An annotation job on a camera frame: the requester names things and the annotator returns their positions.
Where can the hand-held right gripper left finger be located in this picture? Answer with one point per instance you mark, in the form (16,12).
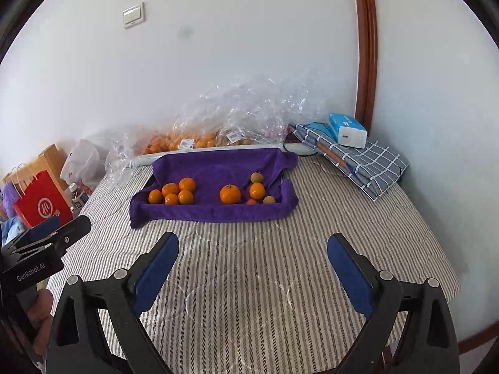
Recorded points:
(156,272)

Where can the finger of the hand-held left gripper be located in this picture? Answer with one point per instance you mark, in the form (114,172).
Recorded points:
(76,228)
(43,226)

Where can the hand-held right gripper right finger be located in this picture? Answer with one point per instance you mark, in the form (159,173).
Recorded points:
(353,276)

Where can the green-brown round fruit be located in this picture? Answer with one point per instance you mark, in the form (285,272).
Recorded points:
(269,200)
(256,177)

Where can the purple towel lined tray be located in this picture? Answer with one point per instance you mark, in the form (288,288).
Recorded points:
(210,169)

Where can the small red fruit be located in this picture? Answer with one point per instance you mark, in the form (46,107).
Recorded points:
(252,202)

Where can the large smooth orange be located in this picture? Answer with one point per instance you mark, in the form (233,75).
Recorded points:
(257,191)

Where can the plastic bag of brown fruits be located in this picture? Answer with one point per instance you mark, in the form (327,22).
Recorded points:
(234,138)

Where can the person's left hand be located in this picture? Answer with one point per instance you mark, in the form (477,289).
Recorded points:
(40,309)

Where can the red paper bag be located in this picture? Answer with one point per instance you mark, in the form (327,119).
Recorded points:
(41,206)

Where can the light blue cloth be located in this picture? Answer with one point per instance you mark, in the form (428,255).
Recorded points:
(11,228)

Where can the plastic drink bottle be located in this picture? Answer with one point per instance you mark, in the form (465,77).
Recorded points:
(80,194)

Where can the purple cloth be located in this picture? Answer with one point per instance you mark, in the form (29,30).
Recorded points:
(7,200)

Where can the brown cardboard box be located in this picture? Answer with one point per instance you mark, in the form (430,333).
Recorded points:
(43,161)

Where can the white plastic bag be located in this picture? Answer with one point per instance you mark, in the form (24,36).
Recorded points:
(82,163)

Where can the small orange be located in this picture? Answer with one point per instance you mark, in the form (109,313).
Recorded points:
(155,196)

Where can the striped bedspread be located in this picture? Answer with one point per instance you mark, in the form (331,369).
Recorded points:
(253,265)

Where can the large orange with stem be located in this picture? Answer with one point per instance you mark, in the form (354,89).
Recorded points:
(230,194)

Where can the folded grey plaid cloth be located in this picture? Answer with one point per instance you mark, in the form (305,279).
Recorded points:
(370,167)

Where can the plastic bag of oranges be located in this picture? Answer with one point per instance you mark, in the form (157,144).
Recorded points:
(175,140)

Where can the wooden baseboard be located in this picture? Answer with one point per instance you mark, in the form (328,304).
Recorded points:
(479,341)

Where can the round white dark plate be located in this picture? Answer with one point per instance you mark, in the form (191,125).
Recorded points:
(296,146)

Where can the blue white tissue pack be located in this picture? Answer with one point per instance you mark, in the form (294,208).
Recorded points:
(347,129)

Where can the crumpled clear plastic wrap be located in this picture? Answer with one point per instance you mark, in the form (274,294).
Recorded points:
(253,105)

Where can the white wall switch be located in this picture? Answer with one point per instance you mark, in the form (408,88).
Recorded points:
(133,14)

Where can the wooden door frame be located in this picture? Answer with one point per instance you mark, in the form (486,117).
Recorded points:
(366,46)

